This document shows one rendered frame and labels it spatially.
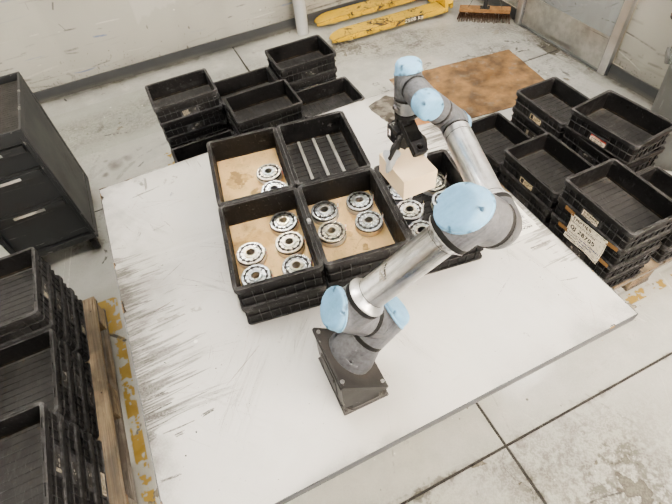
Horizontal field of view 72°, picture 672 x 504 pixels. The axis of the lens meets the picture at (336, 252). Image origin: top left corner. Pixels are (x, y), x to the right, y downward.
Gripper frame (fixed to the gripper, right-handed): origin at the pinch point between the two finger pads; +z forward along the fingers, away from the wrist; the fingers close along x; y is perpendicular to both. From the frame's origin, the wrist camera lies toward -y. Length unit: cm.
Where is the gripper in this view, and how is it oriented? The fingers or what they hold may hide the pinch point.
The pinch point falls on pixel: (407, 166)
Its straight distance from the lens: 154.4
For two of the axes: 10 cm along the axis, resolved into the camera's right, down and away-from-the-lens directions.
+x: -9.0, 3.8, -2.1
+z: 0.8, 6.3, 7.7
